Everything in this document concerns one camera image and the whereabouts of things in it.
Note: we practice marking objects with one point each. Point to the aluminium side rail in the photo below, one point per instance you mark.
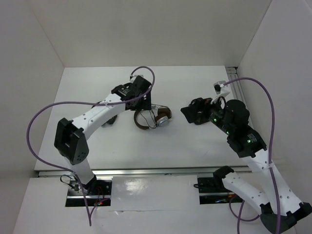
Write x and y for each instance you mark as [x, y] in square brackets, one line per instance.
[235, 86]

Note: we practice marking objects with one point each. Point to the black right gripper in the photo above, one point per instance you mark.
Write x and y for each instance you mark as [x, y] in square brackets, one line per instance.
[202, 104]

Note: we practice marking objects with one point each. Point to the large black wrapped headphones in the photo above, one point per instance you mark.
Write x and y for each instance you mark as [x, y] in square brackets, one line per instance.
[200, 119]

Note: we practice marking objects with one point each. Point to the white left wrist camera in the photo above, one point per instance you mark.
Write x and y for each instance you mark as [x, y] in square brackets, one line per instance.
[133, 76]

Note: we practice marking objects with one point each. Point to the aluminium table rail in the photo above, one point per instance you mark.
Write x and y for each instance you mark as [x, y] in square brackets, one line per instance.
[198, 171]

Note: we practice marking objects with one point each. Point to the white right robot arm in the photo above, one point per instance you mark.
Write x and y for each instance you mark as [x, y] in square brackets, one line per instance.
[278, 207]

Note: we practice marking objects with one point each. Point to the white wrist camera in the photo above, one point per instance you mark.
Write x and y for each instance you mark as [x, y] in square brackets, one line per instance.
[221, 90]
[133, 76]

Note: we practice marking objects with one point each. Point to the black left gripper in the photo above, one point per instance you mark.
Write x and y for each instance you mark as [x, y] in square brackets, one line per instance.
[145, 104]

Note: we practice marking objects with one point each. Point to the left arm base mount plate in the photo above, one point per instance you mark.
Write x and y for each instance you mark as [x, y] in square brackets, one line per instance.
[100, 195]

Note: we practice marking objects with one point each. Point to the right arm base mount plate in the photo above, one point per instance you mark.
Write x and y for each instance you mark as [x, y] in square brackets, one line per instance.
[210, 193]

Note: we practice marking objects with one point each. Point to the brown silver headphones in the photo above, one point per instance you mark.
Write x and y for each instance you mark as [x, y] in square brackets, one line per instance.
[160, 115]

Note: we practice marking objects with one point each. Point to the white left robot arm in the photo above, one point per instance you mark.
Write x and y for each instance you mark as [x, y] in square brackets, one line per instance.
[72, 135]

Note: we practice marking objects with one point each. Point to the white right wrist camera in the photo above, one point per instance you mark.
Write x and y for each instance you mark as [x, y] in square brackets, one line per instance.
[221, 90]

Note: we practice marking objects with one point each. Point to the small black headphones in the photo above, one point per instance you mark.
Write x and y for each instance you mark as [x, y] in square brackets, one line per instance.
[111, 120]

